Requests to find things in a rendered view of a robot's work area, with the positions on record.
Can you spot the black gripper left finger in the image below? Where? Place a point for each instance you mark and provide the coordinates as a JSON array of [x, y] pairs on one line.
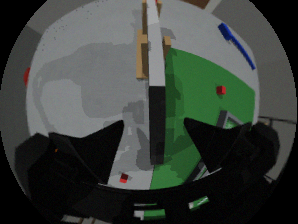
[[96, 151]]

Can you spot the green putting mat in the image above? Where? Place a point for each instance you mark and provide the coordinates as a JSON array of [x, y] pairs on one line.
[[191, 91]]

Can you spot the blue putter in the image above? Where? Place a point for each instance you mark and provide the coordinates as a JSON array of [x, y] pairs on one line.
[[226, 35]]

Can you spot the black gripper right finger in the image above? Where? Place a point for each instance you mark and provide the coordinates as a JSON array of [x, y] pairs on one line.
[[214, 143]]

